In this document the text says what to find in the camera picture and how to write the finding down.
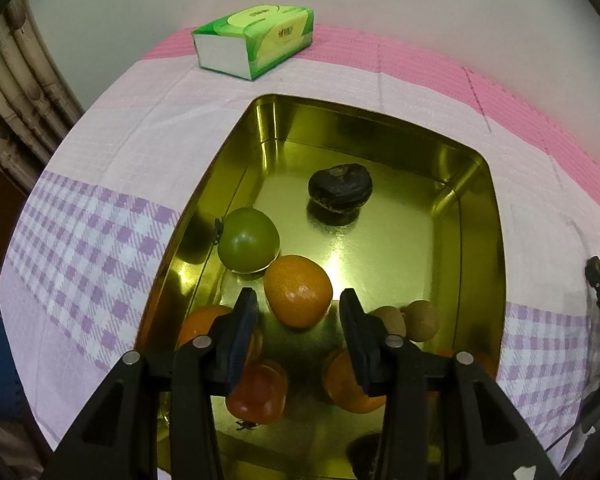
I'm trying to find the red tomato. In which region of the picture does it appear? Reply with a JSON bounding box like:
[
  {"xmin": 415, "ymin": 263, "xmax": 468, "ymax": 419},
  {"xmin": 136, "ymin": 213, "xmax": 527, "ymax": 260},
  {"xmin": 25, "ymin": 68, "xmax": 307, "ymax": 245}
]
[{"xmin": 225, "ymin": 362, "xmax": 289, "ymax": 428}]

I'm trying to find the green tomato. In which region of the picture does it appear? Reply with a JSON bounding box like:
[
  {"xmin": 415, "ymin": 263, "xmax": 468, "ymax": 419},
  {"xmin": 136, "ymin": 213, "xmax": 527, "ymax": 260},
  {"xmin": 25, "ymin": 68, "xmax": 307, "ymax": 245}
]
[{"xmin": 216, "ymin": 208, "xmax": 282, "ymax": 274}]

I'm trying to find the bamboo pattern curtain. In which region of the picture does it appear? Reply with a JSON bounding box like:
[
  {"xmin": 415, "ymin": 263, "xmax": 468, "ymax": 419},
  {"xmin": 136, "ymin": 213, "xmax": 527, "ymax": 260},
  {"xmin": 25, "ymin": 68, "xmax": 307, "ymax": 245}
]
[{"xmin": 0, "ymin": 0, "xmax": 83, "ymax": 191}]

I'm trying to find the medium orange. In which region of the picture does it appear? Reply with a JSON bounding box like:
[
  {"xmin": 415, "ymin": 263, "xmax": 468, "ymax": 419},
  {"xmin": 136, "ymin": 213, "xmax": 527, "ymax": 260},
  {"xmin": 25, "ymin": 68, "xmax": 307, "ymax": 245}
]
[{"xmin": 179, "ymin": 305, "xmax": 233, "ymax": 351}]

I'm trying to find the dark water chestnut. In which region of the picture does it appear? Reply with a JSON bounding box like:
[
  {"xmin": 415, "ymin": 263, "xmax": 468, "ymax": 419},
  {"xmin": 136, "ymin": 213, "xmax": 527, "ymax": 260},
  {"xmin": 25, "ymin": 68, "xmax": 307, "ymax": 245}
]
[
  {"xmin": 308, "ymin": 165, "xmax": 373, "ymax": 216},
  {"xmin": 346, "ymin": 434, "xmax": 381, "ymax": 480}
]

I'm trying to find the small orange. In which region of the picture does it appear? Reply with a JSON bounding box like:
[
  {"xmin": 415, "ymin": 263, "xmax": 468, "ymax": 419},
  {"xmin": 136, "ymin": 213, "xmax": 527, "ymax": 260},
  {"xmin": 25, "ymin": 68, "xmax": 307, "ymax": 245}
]
[{"xmin": 322, "ymin": 350, "xmax": 388, "ymax": 414}]

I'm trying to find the green tissue pack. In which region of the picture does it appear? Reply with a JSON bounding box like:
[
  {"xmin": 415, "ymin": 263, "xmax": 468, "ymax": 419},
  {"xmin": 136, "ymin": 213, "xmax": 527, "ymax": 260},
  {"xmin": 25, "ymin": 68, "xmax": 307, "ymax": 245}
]
[{"xmin": 191, "ymin": 4, "xmax": 315, "ymax": 82}]

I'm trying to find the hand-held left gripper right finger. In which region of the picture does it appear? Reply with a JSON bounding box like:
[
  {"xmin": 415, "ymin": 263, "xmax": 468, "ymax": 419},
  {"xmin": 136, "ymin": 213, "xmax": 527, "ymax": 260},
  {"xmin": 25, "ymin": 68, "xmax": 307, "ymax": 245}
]
[{"xmin": 340, "ymin": 288, "xmax": 562, "ymax": 480}]

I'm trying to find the red and gold tin box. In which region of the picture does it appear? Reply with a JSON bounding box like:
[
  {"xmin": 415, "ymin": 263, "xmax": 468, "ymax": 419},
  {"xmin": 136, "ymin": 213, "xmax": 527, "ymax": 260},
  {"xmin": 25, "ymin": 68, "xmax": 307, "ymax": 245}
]
[{"xmin": 132, "ymin": 92, "xmax": 506, "ymax": 480}]

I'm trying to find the large orange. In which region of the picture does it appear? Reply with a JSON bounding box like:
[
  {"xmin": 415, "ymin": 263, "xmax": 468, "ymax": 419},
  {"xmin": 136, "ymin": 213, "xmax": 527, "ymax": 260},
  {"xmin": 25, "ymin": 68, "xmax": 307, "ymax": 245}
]
[{"xmin": 263, "ymin": 255, "xmax": 333, "ymax": 330}]

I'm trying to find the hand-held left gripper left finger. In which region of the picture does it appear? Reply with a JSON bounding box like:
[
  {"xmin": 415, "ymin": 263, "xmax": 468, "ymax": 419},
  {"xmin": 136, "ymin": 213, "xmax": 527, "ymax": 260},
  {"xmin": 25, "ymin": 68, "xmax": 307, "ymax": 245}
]
[{"xmin": 41, "ymin": 287, "xmax": 259, "ymax": 480}]

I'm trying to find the pink and purple checked cloth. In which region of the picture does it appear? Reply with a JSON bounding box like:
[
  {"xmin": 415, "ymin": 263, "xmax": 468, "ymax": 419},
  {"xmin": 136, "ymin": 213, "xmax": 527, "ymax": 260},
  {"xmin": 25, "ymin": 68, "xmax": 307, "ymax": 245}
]
[{"xmin": 0, "ymin": 22, "xmax": 600, "ymax": 476}]

